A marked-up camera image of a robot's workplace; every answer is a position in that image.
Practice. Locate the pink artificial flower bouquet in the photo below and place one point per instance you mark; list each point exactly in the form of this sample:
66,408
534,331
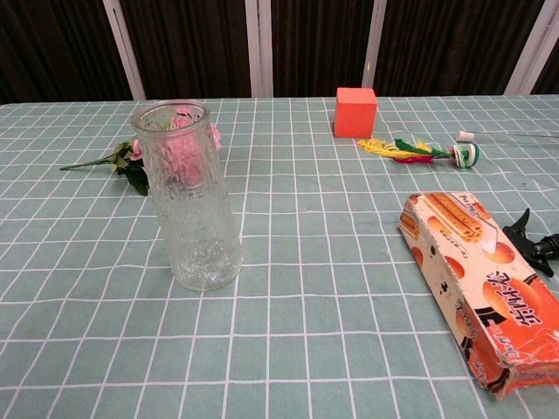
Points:
131,171

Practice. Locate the green white grid tablecloth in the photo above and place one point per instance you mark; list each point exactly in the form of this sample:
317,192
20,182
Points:
305,262

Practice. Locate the transparent textured glass vase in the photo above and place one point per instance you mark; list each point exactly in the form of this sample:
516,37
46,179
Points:
196,227

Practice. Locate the orange foam cube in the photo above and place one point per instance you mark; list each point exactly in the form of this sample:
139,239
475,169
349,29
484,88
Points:
354,115

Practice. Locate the colourful feather shuttlecock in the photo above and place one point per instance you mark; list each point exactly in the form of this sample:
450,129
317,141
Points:
410,150

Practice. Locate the black pleated curtain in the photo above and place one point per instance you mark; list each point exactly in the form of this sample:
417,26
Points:
192,43

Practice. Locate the small white eraser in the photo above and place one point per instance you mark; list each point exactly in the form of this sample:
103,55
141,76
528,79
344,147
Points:
464,136

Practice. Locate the orange egg roll biscuit box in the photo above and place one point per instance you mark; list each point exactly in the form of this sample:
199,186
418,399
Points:
480,279

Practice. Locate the thin clear rod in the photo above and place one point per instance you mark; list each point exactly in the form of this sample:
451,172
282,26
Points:
535,136

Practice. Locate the green spray bottle black trigger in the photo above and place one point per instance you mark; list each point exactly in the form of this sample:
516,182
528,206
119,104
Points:
546,249

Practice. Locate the white metal frame post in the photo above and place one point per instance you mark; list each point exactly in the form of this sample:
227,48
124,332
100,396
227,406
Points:
373,43
530,48
260,48
124,52

